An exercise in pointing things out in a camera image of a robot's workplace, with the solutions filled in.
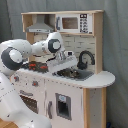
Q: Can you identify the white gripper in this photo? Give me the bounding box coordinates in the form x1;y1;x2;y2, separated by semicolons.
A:
46;51;77;73

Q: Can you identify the small metal pot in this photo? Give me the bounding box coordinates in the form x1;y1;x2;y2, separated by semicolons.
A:
59;68;81;80

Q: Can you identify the wooden toy kitchen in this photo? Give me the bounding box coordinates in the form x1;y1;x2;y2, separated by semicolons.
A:
11;10;115;128

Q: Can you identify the black toy faucet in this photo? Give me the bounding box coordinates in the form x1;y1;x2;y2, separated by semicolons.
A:
77;50;95;70

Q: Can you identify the grey toy sink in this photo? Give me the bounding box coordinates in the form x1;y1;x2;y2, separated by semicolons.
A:
52;66;95;82

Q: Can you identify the black toy stovetop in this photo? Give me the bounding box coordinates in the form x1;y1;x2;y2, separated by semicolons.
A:
21;61;48;73

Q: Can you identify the right stove knob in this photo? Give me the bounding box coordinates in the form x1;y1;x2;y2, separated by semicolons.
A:
32;81;39;87

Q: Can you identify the stove knob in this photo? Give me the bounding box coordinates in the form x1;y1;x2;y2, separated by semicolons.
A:
14;76;19;82
32;81;39;87

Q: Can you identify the grey range hood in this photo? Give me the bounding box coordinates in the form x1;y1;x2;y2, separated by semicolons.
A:
26;14;55;33

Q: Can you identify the toy microwave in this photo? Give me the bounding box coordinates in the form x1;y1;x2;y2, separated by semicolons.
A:
56;14;93;34

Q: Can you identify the left stove knob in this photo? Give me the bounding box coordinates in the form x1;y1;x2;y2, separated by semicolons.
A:
14;76;19;82

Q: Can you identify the toy oven door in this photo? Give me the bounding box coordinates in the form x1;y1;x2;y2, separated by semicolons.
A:
19;90;39;113

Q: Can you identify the grey backdrop curtain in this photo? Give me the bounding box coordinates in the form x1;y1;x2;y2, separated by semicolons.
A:
0;0;128;128

